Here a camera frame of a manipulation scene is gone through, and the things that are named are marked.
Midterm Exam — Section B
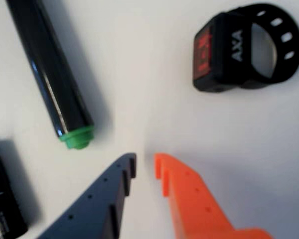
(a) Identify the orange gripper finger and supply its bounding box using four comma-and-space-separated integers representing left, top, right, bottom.
153, 152, 275, 239

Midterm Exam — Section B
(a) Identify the blue-grey gripper finger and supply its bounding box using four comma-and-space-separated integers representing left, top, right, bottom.
36, 152, 138, 239

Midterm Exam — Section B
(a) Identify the black bike light with strap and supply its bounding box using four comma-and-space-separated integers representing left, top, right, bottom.
192, 2, 299, 93

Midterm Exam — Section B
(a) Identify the black cylindrical battery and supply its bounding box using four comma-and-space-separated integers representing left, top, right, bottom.
0, 140, 28, 239

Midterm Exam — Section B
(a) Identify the black marker with green cap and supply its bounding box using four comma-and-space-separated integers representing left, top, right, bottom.
5, 0, 95, 151

